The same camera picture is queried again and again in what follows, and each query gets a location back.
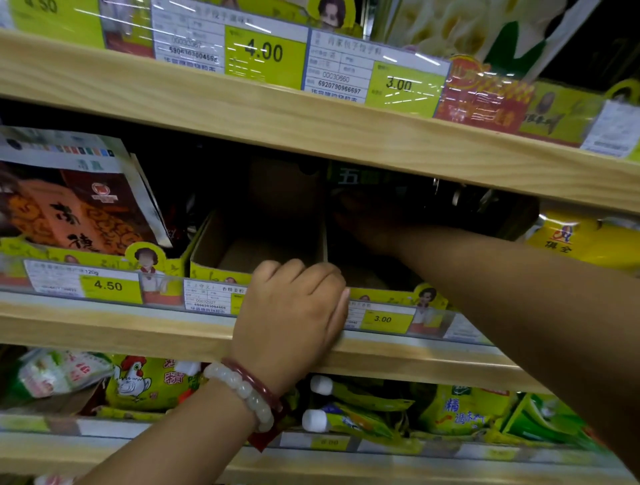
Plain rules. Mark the row of yellow price tags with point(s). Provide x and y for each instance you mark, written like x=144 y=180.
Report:
x=110 y=285
x=265 y=50

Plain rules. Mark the green dumpling food packet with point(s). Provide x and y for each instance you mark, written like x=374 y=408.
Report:
x=450 y=25

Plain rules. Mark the yellow seasoning packet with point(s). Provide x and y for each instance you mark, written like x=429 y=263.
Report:
x=580 y=240

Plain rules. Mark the person's right hand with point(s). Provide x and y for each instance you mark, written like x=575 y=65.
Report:
x=370 y=225

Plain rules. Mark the red brown clear packet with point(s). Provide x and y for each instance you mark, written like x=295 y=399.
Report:
x=70 y=215

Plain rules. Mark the rows of assorted seasoning packets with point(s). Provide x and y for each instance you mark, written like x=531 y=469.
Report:
x=150 y=385

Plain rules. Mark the green spice packets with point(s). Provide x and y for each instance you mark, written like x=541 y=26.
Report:
x=390 y=180

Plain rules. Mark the person's right forearm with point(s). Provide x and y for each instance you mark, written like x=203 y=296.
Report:
x=520 y=300

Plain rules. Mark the wooden store shelving with goods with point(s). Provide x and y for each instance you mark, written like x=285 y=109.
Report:
x=250 y=115

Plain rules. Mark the person's left hand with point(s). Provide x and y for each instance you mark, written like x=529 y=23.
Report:
x=290 y=320

